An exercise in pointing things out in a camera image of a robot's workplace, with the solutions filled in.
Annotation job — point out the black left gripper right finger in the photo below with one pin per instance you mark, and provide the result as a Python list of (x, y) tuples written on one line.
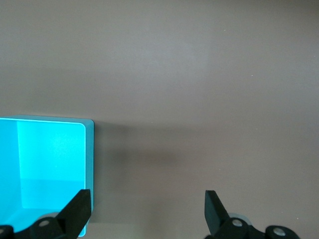
[(216, 216)]

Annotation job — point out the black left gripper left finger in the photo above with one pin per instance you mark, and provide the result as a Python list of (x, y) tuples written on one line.
[(74, 214)]

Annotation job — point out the teal plastic storage bin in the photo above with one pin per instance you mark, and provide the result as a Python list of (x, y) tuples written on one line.
[(49, 154)]

